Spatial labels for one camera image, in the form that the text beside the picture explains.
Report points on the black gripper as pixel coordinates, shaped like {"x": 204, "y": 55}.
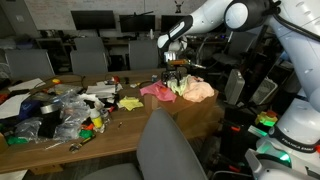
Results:
{"x": 172, "y": 64}

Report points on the light green towel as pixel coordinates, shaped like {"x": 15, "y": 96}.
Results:
{"x": 178, "y": 86}

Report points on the peach printed towel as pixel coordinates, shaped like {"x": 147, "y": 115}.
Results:
{"x": 197, "y": 89}

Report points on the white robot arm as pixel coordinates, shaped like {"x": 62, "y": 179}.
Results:
{"x": 295, "y": 23}

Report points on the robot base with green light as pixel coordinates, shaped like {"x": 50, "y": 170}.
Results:
{"x": 290, "y": 150}

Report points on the grey chair center back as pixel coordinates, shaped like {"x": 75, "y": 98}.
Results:
{"x": 143, "y": 54}

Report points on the grey office chair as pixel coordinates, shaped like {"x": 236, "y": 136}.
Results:
{"x": 163, "y": 153}

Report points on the grey chair behind table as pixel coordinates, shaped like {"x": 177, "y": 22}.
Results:
{"x": 89, "y": 57}

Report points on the grey chair far left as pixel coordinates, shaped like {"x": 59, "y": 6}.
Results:
{"x": 29, "y": 63}

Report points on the pink towel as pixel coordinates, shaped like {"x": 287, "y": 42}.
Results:
{"x": 160, "y": 91}

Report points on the right black monitor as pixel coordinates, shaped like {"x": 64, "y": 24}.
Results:
{"x": 168, "y": 21}

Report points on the black monitor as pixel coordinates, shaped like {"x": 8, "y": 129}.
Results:
{"x": 97, "y": 19}
{"x": 168, "y": 21}
{"x": 138, "y": 23}

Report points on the yellow cloth on table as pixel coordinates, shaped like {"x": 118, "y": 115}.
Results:
{"x": 131, "y": 103}

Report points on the white space heater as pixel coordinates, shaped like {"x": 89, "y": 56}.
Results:
{"x": 234, "y": 86}

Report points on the middle black monitor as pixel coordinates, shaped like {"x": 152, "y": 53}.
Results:
{"x": 138, "y": 23}

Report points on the white paper stack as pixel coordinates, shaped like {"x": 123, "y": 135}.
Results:
{"x": 102, "y": 90}

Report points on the yellow white bottle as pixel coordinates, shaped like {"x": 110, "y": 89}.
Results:
{"x": 96, "y": 118}

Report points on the left black monitor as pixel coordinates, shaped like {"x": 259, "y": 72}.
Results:
{"x": 97, "y": 19}

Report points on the clear plastic bag pile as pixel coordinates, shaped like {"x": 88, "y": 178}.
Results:
{"x": 58, "y": 118}

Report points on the green plastic toy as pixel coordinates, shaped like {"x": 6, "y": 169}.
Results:
{"x": 86, "y": 134}

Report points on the yellow handled wrench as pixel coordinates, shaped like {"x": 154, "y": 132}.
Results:
{"x": 77, "y": 146}

